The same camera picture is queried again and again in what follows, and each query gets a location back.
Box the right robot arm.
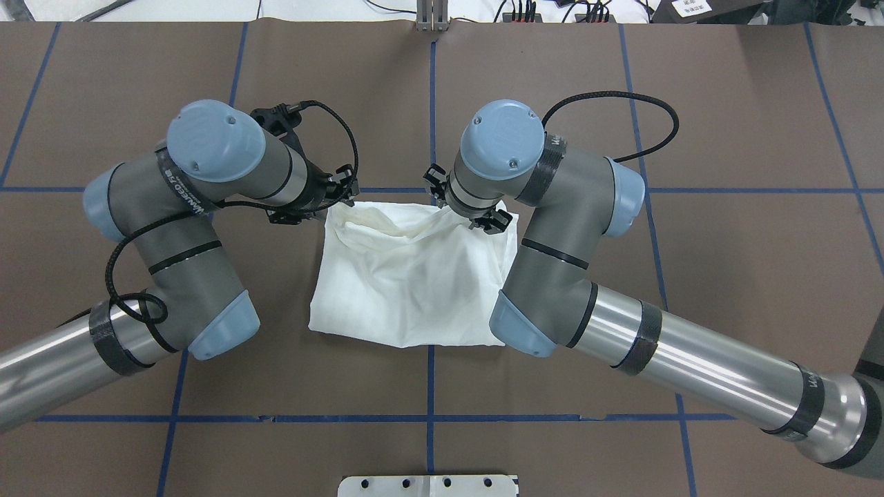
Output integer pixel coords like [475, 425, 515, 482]
[424, 100, 882, 479]

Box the white long-sleeve printed shirt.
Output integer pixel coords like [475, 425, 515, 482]
[309, 202, 518, 347]

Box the black braided cable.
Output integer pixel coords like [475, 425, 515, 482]
[105, 100, 360, 325]

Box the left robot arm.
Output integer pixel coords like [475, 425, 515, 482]
[1, 99, 360, 432]

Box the white camera pole base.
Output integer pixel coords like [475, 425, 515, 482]
[337, 474, 521, 496]

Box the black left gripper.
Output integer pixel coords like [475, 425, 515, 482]
[268, 166, 360, 224]

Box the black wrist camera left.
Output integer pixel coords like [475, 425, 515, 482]
[249, 103, 304, 155]

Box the aluminium frame post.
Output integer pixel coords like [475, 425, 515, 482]
[416, 0, 450, 32]

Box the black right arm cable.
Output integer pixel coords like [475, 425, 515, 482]
[542, 91, 680, 164]

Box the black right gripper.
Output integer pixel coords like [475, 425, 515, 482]
[423, 164, 512, 235]

